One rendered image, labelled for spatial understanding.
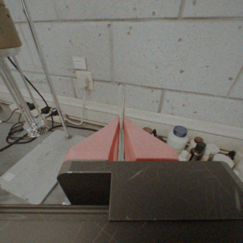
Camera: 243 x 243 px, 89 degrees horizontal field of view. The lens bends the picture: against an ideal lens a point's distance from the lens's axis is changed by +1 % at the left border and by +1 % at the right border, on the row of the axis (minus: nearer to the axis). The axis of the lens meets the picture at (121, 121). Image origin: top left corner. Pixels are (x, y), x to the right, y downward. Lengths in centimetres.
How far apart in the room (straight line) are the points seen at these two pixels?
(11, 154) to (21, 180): 17
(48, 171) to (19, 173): 10
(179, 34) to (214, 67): 16
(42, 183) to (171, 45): 63
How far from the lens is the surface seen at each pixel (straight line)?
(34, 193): 52
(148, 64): 53
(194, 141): 56
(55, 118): 77
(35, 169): 58
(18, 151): 71
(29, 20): 49
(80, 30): 62
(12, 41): 39
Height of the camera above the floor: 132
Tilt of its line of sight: 37 degrees down
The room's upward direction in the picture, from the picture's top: straight up
